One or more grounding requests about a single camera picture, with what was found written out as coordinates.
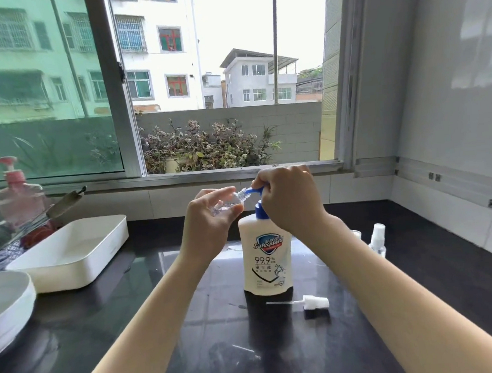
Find person's right hand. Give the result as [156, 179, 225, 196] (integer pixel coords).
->
[250, 163, 330, 237]

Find person's left hand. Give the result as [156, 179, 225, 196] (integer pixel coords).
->
[175, 186, 248, 265]

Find small clear plastic bottle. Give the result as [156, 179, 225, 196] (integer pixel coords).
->
[209, 188, 254, 218]

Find white hand soap pump bottle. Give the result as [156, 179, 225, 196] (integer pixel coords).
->
[235, 185, 297, 301]

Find person's right forearm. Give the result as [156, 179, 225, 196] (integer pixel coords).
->
[305, 203, 492, 373]

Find person's left forearm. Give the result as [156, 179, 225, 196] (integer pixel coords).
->
[60, 246, 219, 373]

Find grey brick parapet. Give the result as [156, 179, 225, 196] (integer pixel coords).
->
[135, 100, 327, 175]

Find purple leafy plants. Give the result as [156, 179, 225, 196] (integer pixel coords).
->
[138, 112, 284, 176]

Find grey house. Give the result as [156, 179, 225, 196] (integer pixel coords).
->
[218, 44, 302, 109]

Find white spray pump head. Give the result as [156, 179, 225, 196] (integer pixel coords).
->
[266, 293, 330, 314]

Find clear spray bottle white cap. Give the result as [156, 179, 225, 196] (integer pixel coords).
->
[367, 223, 389, 260]

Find thin metal pole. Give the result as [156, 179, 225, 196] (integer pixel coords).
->
[267, 0, 286, 105]

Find white apartment building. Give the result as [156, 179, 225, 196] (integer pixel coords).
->
[107, 0, 206, 117]

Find white rectangular tray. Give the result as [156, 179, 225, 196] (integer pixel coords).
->
[2, 214, 133, 296]

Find red container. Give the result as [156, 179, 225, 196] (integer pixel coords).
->
[21, 225, 58, 249]

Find pink pump bottle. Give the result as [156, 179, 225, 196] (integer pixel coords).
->
[0, 154, 51, 231]

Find green tinted window pane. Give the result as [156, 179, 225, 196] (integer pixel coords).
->
[0, 0, 126, 182]

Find white round bowl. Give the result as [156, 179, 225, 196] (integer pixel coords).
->
[0, 269, 41, 362]

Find aluminium window frame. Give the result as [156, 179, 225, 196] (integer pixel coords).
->
[0, 0, 380, 200]

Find grey brush handle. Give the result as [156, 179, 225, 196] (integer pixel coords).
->
[44, 186, 89, 220]

